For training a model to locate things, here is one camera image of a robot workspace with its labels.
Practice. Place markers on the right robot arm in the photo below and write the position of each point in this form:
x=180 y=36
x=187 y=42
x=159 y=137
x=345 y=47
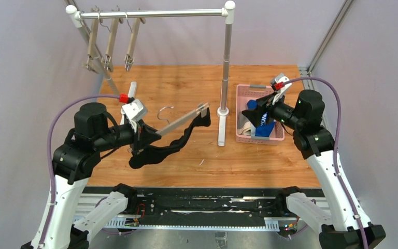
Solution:
x=345 y=225

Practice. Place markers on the beige hanger with blue underwear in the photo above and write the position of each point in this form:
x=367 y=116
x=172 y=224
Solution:
x=129 y=57

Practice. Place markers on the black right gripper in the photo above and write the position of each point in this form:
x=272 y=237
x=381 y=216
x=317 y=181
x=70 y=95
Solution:
x=267 y=109

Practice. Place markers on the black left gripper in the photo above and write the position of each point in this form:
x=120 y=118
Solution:
x=141 y=136

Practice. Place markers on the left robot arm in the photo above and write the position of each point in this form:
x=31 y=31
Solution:
x=72 y=166

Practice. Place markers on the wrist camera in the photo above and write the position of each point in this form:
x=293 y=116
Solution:
x=132 y=113
x=280 y=87

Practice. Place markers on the pink plastic basket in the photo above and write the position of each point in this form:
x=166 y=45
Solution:
x=245 y=93

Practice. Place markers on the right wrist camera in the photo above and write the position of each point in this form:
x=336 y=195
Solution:
x=280 y=87

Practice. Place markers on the empty beige hanger left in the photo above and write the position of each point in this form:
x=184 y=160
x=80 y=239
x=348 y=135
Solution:
x=91 y=51

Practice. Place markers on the grey white underwear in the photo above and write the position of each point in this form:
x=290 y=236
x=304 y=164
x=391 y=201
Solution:
x=245 y=128

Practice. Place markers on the metal clothes rack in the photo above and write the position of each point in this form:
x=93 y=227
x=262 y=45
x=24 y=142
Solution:
x=82 y=21

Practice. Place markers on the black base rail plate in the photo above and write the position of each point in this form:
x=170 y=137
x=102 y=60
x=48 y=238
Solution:
x=188 y=208

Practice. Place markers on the black underwear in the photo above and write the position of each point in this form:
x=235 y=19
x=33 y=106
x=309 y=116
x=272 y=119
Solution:
x=155 y=155

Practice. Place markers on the beige clip hanger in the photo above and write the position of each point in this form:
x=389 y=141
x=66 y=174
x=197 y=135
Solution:
x=113 y=29

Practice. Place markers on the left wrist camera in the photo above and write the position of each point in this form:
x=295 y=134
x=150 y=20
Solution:
x=132 y=113

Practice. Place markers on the beige hanger with black underwear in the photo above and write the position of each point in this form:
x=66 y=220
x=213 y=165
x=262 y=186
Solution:
x=201 y=110

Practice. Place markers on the blue underwear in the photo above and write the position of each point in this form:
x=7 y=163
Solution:
x=265 y=128

